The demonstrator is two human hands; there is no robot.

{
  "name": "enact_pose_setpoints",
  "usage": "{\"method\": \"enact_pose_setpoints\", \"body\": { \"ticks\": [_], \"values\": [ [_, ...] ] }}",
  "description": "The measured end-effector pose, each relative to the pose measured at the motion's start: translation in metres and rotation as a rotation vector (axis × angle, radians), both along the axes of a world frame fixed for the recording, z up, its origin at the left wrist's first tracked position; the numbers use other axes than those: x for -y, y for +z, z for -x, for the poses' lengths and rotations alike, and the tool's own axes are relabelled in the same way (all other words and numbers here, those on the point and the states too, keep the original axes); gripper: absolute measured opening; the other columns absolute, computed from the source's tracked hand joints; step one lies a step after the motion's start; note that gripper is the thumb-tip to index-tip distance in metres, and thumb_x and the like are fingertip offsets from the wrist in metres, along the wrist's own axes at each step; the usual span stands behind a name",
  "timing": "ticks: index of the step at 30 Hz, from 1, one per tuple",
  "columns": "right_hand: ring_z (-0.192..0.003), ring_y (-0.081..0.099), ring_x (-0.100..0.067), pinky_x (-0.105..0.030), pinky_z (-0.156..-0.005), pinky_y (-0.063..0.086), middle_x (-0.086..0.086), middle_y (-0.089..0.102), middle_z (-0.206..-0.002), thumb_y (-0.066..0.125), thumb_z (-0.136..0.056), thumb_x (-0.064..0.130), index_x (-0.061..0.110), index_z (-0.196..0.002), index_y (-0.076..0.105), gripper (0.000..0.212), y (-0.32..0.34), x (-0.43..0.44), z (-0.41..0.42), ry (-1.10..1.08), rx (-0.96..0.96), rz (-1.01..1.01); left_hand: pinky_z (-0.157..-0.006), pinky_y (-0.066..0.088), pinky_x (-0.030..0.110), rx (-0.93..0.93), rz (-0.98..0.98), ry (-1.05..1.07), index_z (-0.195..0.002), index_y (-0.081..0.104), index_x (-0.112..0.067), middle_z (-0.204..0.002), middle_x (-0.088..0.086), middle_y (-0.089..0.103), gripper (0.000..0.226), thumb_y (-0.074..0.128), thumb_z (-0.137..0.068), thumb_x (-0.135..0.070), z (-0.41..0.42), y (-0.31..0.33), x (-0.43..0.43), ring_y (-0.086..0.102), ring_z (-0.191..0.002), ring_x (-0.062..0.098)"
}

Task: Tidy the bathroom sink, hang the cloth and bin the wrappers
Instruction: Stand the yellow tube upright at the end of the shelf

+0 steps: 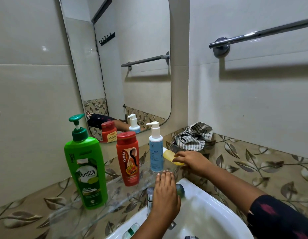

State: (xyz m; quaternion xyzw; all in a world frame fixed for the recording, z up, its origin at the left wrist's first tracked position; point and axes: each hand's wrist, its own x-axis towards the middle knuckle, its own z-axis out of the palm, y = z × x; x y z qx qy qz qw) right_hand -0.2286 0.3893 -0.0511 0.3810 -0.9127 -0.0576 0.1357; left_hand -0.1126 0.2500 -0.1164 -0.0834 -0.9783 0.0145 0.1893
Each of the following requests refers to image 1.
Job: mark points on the chrome faucet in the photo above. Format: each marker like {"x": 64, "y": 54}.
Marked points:
{"x": 150, "y": 199}

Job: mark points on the person's left forearm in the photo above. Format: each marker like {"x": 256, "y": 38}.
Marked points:
{"x": 154, "y": 230}

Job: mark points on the small yellow bottle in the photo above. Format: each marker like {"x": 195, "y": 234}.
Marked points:
{"x": 168, "y": 155}

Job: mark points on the person's left hand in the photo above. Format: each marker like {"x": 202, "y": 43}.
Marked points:
{"x": 165, "y": 201}

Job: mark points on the checked cloth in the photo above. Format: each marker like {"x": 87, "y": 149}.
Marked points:
{"x": 193, "y": 138}

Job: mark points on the chrome towel bar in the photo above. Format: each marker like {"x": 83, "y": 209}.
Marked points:
{"x": 258, "y": 34}

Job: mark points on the glass shelf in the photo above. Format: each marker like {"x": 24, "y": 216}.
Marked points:
{"x": 119, "y": 194}

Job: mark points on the green pump shampoo bottle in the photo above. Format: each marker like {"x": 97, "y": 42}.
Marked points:
{"x": 88, "y": 169}

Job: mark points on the person's right forearm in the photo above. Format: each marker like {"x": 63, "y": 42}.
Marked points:
{"x": 231, "y": 187}

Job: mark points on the dark patterned sleeve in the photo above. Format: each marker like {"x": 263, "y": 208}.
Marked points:
{"x": 278, "y": 219}

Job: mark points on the dark round faucet knob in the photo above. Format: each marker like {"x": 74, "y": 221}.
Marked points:
{"x": 180, "y": 191}

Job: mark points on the white blue pump bottle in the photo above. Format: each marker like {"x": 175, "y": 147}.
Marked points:
{"x": 156, "y": 154}

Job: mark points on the green white tube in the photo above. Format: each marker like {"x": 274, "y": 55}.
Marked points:
{"x": 130, "y": 230}

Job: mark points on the wall mirror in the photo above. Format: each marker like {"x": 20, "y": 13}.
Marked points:
{"x": 134, "y": 59}

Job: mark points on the white ceramic sink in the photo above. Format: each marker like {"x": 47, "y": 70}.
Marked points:
{"x": 208, "y": 216}

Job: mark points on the red shampoo bottle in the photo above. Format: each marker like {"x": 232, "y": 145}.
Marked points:
{"x": 127, "y": 161}

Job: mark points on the person's right hand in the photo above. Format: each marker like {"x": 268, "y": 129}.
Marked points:
{"x": 196, "y": 161}

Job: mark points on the person's left little finger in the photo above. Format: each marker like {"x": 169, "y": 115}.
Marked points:
{"x": 157, "y": 182}

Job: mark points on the person's right thumb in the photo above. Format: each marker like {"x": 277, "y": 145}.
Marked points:
{"x": 179, "y": 160}

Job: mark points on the person's left middle finger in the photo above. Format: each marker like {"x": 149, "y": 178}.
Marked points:
{"x": 167, "y": 182}

